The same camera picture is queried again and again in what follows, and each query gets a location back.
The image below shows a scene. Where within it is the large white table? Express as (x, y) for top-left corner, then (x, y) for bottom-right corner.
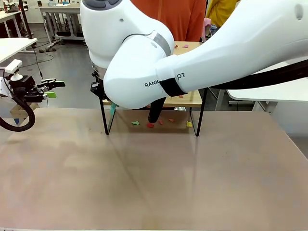
(215, 77), (308, 114)

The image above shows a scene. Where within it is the person in yellow shirt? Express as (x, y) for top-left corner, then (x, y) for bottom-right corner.
(205, 0), (240, 27)

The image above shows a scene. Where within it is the pink cloth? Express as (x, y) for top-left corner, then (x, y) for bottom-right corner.
(204, 18), (218, 37)

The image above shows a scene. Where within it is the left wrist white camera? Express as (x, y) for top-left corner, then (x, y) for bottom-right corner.
(4, 60), (24, 82)

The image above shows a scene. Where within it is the black strap on right arm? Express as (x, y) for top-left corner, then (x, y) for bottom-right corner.
(159, 77), (188, 97)

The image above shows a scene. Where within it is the wooden shelf with black frame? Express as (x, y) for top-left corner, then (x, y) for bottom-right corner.
(91, 41), (209, 137)

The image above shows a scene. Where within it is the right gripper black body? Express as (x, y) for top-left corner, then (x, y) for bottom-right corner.
(90, 82), (106, 100)

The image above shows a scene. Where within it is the right arm black cable sleeve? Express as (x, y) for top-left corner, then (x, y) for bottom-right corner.
(148, 61), (308, 123)

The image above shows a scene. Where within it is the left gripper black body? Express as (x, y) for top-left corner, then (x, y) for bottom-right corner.
(9, 76), (45, 103)

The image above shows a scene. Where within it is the white desk with dark underside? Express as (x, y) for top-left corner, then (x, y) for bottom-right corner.
(0, 9), (25, 38)

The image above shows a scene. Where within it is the white side table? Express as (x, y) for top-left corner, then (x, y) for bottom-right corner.
(0, 38), (39, 64)

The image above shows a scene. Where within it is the white metal frame desk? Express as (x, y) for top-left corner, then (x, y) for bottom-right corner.
(39, 5), (84, 46)

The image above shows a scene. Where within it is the left arm black cable sleeve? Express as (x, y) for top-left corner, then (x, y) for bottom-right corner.
(0, 93), (36, 132)

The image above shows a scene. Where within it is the black pole stand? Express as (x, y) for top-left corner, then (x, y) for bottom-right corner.
(18, 0), (34, 39)

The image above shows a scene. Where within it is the person in orange jacket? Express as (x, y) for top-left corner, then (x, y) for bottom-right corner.
(131, 0), (205, 42)

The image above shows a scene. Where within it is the arm black cable sleeve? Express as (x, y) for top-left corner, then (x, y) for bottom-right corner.
(0, 93), (36, 132)
(148, 61), (308, 123)

